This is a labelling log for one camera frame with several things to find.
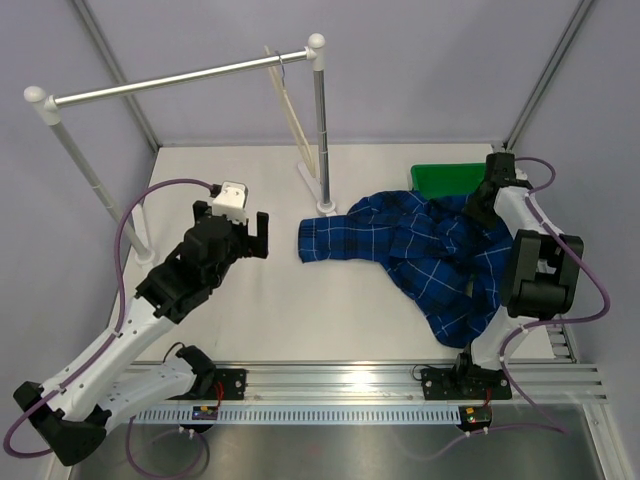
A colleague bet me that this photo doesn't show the white hanger with metal hook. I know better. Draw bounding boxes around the white hanger with metal hook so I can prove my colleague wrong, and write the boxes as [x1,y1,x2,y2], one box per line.
[267,66,318,180]

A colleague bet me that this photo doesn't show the blue plaid shirt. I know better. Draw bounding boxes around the blue plaid shirt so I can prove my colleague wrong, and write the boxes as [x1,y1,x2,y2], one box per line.
[298,190,513,349]

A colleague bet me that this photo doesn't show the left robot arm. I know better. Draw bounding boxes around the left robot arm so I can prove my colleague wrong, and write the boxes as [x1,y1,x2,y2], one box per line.
[13,201,269,466]

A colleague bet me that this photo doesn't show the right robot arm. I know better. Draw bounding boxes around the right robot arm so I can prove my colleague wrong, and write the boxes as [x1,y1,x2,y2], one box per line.
[452,153,584,399]

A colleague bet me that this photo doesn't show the silver clothes rack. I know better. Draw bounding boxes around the silver clothes rack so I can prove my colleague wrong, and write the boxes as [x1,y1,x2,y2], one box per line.
[22,31,339,264]

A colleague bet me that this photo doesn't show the green plastic tray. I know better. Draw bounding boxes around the green plastic tray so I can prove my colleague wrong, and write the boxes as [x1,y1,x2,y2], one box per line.
[410,163,485,199]

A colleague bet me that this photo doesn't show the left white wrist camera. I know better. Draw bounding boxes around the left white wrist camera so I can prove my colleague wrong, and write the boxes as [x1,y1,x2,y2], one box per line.
[210,181,248,224]

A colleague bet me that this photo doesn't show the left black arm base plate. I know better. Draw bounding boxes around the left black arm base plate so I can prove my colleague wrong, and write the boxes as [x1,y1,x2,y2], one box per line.
[202,368,247,401]

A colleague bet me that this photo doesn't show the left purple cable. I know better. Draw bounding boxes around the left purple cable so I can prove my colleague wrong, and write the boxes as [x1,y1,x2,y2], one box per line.
[2,178,221,476]

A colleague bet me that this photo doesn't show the white slotted cable duct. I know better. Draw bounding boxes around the white slotted cable duct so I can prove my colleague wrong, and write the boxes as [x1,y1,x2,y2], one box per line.
[135,405,461,426]

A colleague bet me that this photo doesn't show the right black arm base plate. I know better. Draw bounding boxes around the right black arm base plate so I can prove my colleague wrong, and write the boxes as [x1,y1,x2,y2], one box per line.
[420,367,513,401]

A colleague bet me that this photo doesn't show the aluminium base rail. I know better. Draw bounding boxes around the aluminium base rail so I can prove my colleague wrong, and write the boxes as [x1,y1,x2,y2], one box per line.
[124,362,609,406]

